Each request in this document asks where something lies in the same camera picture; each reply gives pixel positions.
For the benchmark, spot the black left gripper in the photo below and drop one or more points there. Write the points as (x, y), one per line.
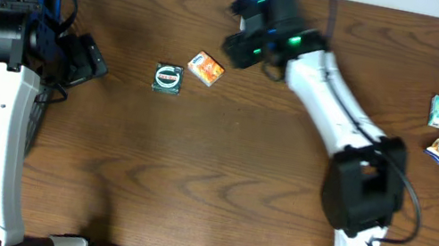
(89, 58)

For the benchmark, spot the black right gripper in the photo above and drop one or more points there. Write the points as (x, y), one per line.
(234, 50)

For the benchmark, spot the orange Kleenex tissue pack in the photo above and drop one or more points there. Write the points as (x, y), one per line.
(205, 68)

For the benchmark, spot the green Zam-Buk ointment box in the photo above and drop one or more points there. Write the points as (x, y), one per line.
(168, 79)

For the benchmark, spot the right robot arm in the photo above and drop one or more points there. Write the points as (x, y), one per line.
(362, 189)

